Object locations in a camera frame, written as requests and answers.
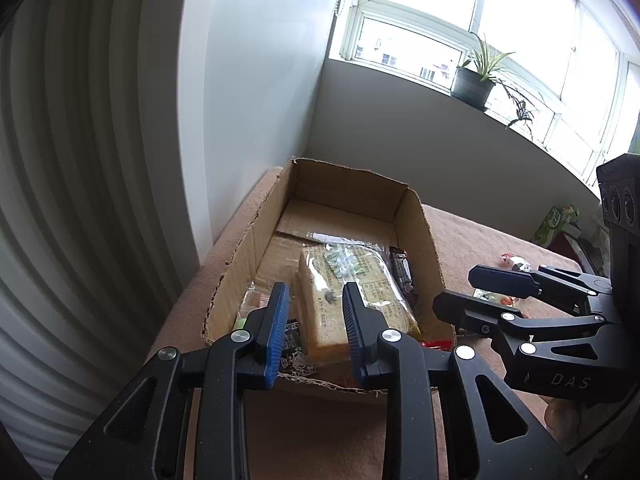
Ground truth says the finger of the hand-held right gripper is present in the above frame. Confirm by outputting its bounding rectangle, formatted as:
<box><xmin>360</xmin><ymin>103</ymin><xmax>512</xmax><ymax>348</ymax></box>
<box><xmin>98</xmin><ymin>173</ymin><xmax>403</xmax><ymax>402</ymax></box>
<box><xmin>468</xmin><ymin>265</ymin><xmax>613</xmax><ymax>316</ymax></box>
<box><xmin>432</xmin><ymin>290</ymin><xmax>608</xmax><ymax>356</ymax></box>

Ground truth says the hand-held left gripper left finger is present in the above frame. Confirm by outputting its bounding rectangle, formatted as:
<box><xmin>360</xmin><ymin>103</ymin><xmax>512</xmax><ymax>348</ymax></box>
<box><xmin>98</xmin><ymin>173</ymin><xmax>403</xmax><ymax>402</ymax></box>
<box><xmin>52</xmin><ymin>281</ymin><xmax>292</xmax><ymax>480</ymax></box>

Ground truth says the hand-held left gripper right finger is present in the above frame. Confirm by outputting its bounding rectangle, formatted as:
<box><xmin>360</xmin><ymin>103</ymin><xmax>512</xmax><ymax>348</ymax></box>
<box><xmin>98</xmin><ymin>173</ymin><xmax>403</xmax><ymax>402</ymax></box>
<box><xmin>341</xmin><ymin>281</ymin><xmax>581</xmax><ymax>480</ymax></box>

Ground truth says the green white snack packet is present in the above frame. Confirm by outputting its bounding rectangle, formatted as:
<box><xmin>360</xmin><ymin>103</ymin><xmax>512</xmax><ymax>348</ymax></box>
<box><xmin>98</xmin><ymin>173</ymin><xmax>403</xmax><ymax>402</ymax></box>
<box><xmin>472</xmin><ymin>287</ymin><xmax>526</xmax><ymax>308</ymax></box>

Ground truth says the black candy packet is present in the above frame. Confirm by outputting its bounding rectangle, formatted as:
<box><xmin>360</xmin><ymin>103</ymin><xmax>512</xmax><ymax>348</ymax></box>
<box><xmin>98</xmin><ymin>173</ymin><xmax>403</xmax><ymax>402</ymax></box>
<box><xmin>277</xmin><ymin>319</ymin><xmax>321</xmax><ymax>377</ymax></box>

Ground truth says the bread loaf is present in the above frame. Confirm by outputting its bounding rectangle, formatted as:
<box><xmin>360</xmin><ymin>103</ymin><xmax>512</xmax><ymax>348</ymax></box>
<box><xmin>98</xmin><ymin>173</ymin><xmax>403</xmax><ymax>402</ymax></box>
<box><xmin>297</xmin><ymin>242</ymin><xmax>421</xmax><ymax>361</ymax></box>

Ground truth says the dark chocolate bar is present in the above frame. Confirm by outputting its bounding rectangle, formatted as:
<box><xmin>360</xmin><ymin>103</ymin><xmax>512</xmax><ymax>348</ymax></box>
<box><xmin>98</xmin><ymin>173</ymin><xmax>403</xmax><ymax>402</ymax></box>
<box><xmin>387</xmin><ymin>246</ymin><xmax>418</xmax><ymax>303</ymax></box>

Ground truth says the cardboard box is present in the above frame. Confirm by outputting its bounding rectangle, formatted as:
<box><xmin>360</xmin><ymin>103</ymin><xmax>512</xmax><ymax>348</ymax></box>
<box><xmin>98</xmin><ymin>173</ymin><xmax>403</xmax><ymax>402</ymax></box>
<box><xmin>200</xmin><ymin>156</ymin><xmax>457</xmax><ymax>393</ymax></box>

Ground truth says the person's right hand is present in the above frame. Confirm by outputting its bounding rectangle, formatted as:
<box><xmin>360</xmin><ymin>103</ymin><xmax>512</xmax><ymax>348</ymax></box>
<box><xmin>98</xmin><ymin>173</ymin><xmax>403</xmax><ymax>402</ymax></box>
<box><xmin>544</xmin><ymin>397</ymin><xmax>583</xmax><ymax>448</ymax></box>

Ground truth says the green printed box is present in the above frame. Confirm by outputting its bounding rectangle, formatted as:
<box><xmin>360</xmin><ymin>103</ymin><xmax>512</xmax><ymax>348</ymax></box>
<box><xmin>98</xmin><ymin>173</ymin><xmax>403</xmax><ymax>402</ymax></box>
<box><xmin>531</xmin><ymin>204</ymin><xmax>581</xmax><ymax>246</ymax></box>

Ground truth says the potted spider plant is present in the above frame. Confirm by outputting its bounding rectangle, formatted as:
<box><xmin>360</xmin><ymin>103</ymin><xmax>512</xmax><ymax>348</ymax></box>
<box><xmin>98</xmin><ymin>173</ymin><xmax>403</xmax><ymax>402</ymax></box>
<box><xmin>450</xmin><ymin>32</ymin><xmax>546</xmax><ymax>138</ymax></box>

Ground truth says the white cabinet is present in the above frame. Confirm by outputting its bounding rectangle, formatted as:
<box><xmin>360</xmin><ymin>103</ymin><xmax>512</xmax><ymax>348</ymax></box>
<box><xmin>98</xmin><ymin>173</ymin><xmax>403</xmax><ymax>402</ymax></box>
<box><xmin>177</xmin><ymin>0</ymin><xmax>338</xmax><ymax>271</ymax></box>

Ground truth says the white ribbed shutter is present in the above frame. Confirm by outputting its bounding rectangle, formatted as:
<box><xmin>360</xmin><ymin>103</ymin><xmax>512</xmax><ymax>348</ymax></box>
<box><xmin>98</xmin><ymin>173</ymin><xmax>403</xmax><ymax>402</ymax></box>
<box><xmin>0</xmin><ymin>0</ymin><xmax>211</xmax><ymax>466</ymax></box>

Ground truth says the white framed window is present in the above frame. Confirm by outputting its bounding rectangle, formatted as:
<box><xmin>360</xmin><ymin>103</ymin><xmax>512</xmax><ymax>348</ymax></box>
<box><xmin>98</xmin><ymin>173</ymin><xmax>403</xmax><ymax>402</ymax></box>
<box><xmin>327</xmin><ymin>0</ymin><xmax>640</xmax><ymax>186</ymax></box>

